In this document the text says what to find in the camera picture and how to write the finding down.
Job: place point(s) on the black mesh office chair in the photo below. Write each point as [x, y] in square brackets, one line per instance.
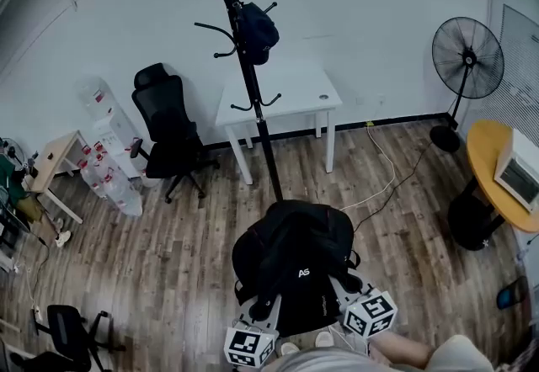
[168, 118]

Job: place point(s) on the small black desk fan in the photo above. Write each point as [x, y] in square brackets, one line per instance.
[9, 148]

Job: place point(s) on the person's shoe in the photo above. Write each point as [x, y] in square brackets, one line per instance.
[289, 348]
[324, 338]

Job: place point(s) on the small wooden table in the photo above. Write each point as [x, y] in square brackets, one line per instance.
[52, 160]

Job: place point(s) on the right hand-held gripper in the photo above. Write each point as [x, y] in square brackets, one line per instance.
[370, 313]

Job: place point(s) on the blue and black device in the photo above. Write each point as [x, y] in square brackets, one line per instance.
[510, 293]

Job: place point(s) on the white desk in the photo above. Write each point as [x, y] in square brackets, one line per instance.
[290, 88]

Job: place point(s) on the person's grey shirt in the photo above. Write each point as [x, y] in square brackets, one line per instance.
[459, 355]

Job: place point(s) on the person's right shoe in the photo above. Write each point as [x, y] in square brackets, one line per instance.
[324, 338]

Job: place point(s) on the black backpack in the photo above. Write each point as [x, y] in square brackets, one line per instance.
[295, 244]

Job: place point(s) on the black armless swivel chair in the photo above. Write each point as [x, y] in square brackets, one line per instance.
[67, 332]

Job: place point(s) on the dark cap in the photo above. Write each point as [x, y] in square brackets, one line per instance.
[259, 31]

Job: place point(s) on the black standing fan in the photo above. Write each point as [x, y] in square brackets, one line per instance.
[467, 54]

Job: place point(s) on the window blinds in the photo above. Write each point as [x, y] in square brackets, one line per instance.
[520, 80]

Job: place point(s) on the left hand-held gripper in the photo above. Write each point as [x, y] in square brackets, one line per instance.
[246, 345]

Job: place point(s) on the white box appliance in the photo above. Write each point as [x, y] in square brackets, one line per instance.
[520, 168]

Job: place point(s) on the round yellow table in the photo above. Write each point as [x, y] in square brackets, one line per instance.
[484, 151]

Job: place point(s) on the person's right forearm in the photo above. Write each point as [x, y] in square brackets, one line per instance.
[400, 347]

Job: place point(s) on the black coat rack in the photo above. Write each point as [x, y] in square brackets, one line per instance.
[251, 80]

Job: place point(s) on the person's left shoe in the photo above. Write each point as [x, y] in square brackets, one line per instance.
[289, 348]

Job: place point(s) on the pile of clear water bottles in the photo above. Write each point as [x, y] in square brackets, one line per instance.
[113, 185]

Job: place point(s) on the white power strip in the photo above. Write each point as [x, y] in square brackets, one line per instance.
[36, 312]

